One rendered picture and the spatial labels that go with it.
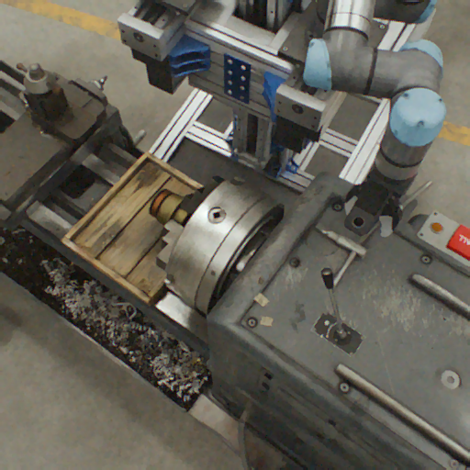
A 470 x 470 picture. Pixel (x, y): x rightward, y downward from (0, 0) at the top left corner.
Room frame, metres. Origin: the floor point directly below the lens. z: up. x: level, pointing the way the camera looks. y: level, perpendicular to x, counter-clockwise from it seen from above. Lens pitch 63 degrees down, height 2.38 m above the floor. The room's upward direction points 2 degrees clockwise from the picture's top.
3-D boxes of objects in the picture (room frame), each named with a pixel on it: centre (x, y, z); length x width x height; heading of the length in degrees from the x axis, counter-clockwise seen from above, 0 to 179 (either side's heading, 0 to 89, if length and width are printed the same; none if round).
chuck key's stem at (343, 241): (0.54, -0.22, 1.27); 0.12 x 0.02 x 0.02; 57
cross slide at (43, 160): (0.99, 0.55, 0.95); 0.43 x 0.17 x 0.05; 146
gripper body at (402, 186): (0.59, -0.28, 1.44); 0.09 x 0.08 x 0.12; 146
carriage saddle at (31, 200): (1.01, 0.60, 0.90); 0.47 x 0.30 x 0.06; 146
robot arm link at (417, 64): (0.68, -0.27, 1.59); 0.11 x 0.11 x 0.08; 80
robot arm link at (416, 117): (0.58, -0.27, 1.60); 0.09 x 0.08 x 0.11; 170
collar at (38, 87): (1.04, 0.52, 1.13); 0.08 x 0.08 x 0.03
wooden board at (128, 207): (0.76, 0.24, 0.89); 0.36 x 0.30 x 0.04; 146
